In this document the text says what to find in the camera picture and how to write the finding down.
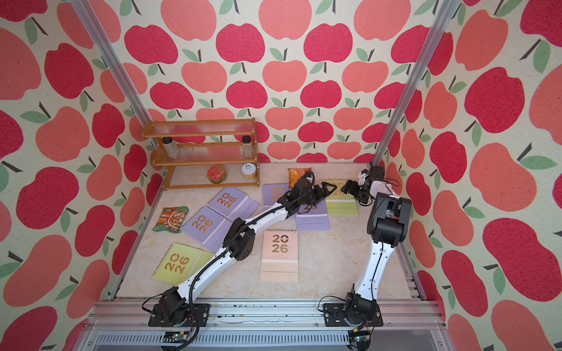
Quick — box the red flat tin can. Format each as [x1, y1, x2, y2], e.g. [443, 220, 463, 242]
[206, 165, 227, 184]

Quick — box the yellow-green calendar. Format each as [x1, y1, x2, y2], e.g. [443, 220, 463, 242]
[152, 243, 215, 286]
[324, 178, 359, 216]

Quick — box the right aluminium corner post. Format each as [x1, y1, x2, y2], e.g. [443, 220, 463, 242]
[370, 0, 461, 166]

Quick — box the right glass spice jar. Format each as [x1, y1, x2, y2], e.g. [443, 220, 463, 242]
[241, 135, 253, 159]

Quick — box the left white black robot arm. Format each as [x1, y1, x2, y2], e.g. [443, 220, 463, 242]
[149, 171, 337, 327]

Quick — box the pink 2026 calendar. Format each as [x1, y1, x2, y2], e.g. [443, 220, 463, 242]
[260, 230, 299, 283]

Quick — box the white lid yellow can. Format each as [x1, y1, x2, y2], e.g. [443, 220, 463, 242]
[241, 162, 258, 182]

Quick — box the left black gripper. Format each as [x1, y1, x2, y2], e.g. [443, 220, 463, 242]
[298, 182, 337, 207]

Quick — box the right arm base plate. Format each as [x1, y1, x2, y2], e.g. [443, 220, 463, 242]
[321, 303, 383, 328]

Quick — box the orange snack bag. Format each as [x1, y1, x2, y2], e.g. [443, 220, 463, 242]
[288, 168, 312, 190]

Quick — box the yellow-green calendar right back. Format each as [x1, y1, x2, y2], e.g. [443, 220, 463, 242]
[324, 178, 359, 216]

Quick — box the green red food packet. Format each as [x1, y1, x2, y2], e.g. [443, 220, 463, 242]
[153, 206, 189, 233]

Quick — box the purple calendar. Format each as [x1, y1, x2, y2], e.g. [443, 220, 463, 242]
[295, 200, 331, 232]
[181, 206, 232, 253]
[207, 187, 260, 222]
[262, 183, 290, 210]

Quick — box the glass spice jar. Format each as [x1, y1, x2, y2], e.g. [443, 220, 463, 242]
[162, 137, 179, 159]
[241, 135, 253, 159]

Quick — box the wooden three-tier shelf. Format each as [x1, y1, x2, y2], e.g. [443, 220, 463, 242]
[142, 118, 260, 190]

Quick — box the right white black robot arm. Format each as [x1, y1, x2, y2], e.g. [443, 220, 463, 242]
[342, 165, 413, 327]

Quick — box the aluminium front rail frame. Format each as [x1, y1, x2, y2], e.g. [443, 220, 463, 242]
[71, 298, 454, 350]

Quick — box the aluminium corner post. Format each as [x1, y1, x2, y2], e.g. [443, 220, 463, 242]
[70, 0, 151, 127]
[370, 0, 461, 166]

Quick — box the yellow-green calendar left front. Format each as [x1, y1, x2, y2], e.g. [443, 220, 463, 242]
[152, 243, 215, 286]

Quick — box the left aluminium corner post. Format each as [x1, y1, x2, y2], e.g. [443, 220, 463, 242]
[70, 0, 151, 127]

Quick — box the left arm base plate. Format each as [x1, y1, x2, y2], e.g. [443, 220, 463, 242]
[148, 304, 210, 328]

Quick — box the left glass spice jar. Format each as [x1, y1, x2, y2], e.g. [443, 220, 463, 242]
[162, 137, 179, 159]

